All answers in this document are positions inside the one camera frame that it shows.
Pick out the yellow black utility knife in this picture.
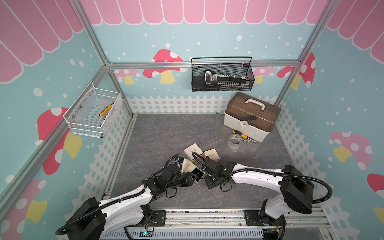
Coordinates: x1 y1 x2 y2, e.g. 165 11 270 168
99 104 114 117

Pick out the small green circuit board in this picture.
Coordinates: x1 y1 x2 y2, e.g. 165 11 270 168
139 229 154 238

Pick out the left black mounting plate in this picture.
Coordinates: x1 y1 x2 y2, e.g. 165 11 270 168
140 211 167 227

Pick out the black wire wall basket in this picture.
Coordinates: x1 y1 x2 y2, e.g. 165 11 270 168
191 57 255 92

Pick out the brown lid white toolbox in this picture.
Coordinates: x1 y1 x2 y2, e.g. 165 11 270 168
224 92 281 143

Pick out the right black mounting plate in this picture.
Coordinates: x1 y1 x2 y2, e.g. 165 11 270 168
244 210 287 227

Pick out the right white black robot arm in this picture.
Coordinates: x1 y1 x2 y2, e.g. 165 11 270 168
192 152 333 226

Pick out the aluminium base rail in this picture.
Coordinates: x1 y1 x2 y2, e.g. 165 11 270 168
103 208 337 240

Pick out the clear tape roll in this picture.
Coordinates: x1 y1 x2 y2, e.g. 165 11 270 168
227 134 243 150

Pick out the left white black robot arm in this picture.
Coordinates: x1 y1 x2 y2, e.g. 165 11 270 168
55 154 198 240

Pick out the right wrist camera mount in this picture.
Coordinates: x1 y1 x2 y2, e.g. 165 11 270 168
204 158 223 175

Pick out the white wire wall basket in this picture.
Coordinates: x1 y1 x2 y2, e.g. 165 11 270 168
63 82 123 139

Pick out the black socket bit set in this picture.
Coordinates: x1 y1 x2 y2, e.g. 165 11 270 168
204 70 250 90

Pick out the black mounting plate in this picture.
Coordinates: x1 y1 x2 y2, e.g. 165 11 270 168
140 211 167 227
244 210 287 227

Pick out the cream tan-drawer jewelry box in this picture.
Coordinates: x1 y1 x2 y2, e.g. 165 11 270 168
204 149 221 162

